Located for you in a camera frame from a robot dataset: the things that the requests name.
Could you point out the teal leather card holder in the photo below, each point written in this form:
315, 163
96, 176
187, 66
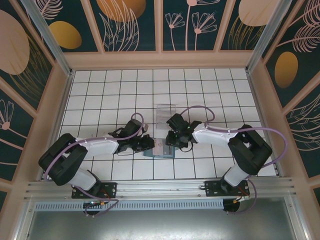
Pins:
148, 154

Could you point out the pale credit card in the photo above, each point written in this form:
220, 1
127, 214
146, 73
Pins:
162, 150

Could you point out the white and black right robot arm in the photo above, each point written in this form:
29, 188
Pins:
210, 135

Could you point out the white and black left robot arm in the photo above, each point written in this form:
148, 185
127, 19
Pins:
97, 146

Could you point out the clear acrylic card stand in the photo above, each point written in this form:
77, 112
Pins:
165, 113

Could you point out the small circuit board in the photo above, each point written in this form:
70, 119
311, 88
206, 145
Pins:
93, 203

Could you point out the grey metal sheet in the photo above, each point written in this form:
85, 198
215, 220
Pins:
160, 225

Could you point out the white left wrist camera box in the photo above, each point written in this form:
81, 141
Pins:
145, 127

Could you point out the aluminium profile rail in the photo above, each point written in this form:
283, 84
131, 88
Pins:
160, 186

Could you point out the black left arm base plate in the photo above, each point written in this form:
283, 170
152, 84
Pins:
110, 187

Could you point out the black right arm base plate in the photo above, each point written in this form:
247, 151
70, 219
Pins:
212, 187

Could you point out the aluminium corner post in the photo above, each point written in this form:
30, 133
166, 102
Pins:
53, 42
267, 37

